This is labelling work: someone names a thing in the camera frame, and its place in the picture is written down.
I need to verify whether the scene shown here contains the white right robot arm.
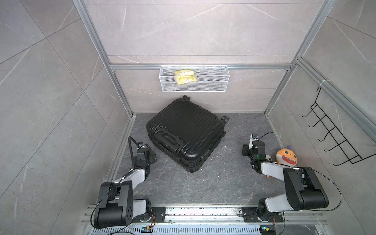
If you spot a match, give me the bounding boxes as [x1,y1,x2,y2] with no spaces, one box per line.
[242,133,329,222]

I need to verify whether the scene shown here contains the aluminium frame profiles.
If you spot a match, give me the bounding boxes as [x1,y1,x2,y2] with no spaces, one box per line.
[73,1,376,140]

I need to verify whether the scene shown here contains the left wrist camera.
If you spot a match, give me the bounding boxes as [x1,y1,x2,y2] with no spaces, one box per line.
[137,142,146,149]

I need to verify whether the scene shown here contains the orange monster plush toy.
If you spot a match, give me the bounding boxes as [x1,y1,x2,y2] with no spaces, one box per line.
[261,147,297,181]

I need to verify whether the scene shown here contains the black hard-shell suitcase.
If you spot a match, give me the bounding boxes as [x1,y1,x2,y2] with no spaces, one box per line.
[146,96,229,173]

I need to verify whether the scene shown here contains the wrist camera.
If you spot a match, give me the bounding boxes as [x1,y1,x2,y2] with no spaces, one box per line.
[248,133,259,149]
[137,142,146,149]

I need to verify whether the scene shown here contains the white wire mesh basket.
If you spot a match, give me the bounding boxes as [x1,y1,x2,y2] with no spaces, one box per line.
[159,65,230,93]

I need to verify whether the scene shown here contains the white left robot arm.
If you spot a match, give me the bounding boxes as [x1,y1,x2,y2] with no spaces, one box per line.
[90,137,157,229]

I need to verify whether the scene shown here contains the metal base rail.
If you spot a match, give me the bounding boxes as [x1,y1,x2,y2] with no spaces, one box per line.
[76,205,332,235]

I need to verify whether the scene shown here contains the black wall hook rack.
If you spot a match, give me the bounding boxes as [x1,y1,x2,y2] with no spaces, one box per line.
[301,87,376,166]

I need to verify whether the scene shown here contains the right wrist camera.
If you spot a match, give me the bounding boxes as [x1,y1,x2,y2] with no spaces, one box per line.
[248,133,259,149]

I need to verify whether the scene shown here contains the yellow packet in basket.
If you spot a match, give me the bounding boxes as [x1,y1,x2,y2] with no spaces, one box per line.
[174,69,197,85]

